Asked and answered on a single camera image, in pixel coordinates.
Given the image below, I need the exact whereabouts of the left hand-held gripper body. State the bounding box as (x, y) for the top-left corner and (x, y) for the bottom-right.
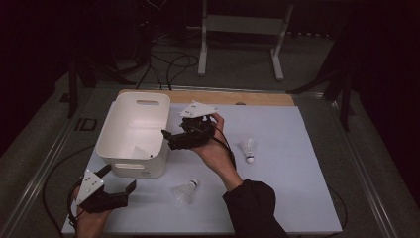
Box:
(75, 170), (130, 214)

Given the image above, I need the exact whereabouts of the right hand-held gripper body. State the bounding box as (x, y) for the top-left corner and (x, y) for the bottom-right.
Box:
(167, 100), (220, 151)

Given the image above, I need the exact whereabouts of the white feather shuttlecock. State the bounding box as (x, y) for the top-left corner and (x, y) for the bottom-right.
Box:
(241, 138), (256, 165)
(171, 178), (199, 205)
(132, 146), (155, 160)

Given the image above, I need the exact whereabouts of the white plastic storage bin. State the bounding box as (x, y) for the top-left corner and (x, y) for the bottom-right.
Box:
(95, 91), (171, 179)

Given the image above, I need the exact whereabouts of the person's left hand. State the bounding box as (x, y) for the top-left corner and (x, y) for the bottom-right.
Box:
(74, 197), (112, 238)

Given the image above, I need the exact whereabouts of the person's right hand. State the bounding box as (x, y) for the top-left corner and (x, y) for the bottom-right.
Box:
(190, 113), (245, 192)

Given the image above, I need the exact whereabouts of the black metal stand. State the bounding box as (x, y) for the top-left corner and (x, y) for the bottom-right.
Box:
(66, 58), (137, 119)
(286, 65), (357, 132)

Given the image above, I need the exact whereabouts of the pale blue table mat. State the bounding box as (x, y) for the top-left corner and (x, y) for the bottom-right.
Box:
(61, 102), (344, 236)

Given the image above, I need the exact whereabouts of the white metal stand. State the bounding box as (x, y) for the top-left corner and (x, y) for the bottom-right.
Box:
(187, 0), (295, 82)

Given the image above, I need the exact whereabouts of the small black floor frame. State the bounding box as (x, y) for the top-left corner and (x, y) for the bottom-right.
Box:
(73, 117), (99, 132)

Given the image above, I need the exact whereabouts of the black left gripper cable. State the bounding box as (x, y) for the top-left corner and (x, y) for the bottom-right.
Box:
(42, 144), (97, 238)

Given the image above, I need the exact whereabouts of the black floor cable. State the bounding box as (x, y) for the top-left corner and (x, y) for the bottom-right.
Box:
(134, 49), (165, 91)
(165, 54), (200, 91)

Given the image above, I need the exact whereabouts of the metal frame rail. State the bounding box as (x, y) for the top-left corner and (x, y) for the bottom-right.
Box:
(0, 88), (100, 238)
(325, 93), (399, 238)

